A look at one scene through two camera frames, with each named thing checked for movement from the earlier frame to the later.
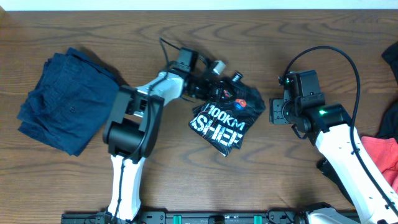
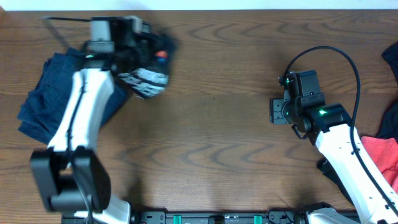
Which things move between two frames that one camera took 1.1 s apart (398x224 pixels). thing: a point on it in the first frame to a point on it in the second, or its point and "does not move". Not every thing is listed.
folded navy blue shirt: x=71 y=103 does not move
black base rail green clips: x=194 y=218 does not move
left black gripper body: x=219 y=88 to x=155 y=45
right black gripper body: x=282 y=112 does not move
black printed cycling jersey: x=221 y=124 to x=150 y=82
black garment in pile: x=327 y=169 does not move
